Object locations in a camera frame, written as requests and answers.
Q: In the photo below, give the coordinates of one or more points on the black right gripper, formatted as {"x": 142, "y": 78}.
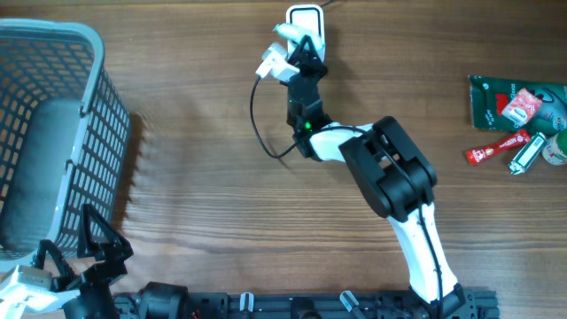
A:
{"x": 298, "y": 58}

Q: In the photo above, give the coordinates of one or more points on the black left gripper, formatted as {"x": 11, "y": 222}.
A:
{"x": 119, "y": 249}

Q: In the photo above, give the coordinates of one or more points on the red candy bar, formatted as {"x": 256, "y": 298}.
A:
{"x": 481, "y": 154}

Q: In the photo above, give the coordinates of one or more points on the teal tissue packet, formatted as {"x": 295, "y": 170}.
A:
{"x": 293, "y": 34}

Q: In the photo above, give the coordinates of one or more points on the grey plastic shopping basket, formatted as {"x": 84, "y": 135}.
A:
{"x": 64, "y": 135}

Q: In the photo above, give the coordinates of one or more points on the red white small packet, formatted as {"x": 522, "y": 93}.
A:
{"x": 522, "y": 107}

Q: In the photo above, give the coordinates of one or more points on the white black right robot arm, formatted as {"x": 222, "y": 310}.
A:
{"x": 393, "y": 176}

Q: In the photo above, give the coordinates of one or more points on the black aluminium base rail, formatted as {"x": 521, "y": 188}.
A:
{"x": 378, "y": 305}

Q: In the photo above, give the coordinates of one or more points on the white barcode scanner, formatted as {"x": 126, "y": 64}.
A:
{"x": 310, "y": 17}

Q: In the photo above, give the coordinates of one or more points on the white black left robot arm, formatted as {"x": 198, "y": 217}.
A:
{"x": 162, "y": 300}

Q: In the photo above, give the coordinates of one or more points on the green 3M gloves package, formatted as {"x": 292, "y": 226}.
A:
{"x": 489, "y": 96}

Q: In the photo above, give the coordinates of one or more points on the green lid jar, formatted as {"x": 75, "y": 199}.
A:
{"x": 554, "y": 151}

